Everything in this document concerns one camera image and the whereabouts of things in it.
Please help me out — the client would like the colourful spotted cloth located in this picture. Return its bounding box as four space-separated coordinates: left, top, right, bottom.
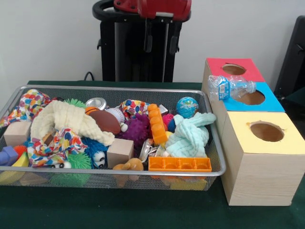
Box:
27 127 88 167
0 89 58 127

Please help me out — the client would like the blue globe ball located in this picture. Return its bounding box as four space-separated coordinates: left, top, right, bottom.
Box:
176 96 200 119

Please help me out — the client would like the clear plastic bottle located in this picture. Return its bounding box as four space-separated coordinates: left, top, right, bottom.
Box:
207 75 257 101

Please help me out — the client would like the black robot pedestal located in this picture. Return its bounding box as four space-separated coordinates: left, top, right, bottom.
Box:
92 0 191 83

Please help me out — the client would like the long orange toy brick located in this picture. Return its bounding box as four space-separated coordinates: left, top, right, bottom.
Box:
147 104 168 145

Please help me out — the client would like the cream muslin cloth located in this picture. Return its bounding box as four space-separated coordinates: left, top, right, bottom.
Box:
30 100 115 146

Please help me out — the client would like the shallow metal mesh bin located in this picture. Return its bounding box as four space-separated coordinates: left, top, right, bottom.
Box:
0 84 226 191

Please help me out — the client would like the wide orange toy brick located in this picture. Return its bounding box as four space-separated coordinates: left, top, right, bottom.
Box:
148 156 212 173

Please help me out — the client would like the wooden box with three holes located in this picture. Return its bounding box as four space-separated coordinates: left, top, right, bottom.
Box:
201 57 305 206

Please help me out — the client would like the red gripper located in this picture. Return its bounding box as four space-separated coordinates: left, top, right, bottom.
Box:
137 0 193 55

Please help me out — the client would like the brown toy football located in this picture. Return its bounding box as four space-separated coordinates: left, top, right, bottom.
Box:
88 110 122 135

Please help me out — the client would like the black chair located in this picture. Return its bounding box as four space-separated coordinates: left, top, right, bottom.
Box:
274 15 305 96

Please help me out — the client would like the purple spiky ball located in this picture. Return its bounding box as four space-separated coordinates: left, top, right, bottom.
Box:
118 113 151 151

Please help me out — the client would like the green spiky ball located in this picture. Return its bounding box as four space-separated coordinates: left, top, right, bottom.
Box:
62 98 86 110

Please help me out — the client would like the mint green cloth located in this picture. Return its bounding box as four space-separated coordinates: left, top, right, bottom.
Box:
165 112 217 158

